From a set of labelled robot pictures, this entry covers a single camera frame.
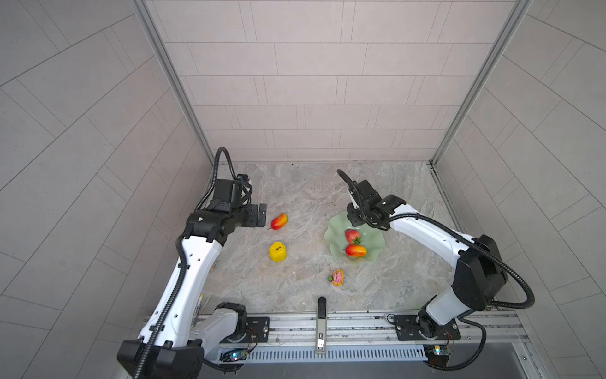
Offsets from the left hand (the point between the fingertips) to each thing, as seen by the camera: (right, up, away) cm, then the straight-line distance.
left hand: (256, 206), depth 73 cm
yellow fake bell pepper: (+5, -17, +9) cm, 20 cm away
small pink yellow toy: (+26, -24, +4) cm, 36 cm away
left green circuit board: (-4, -41, -8) cm, 42 cm away
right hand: (+32, -4, +13) cm, 35 cm away
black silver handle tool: (+20, -35, -4) cm, 41 cm away
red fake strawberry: (+33, -13, +14) cm, 38 cm away
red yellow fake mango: (+4, -8, +19) cm, 21 cm away
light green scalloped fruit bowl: (+41, -14, +16) cm, 46 cm away
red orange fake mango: (+33, -17, +11) cm, 39 cm away
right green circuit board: (+54, -43, -5) cm, 70 cm away
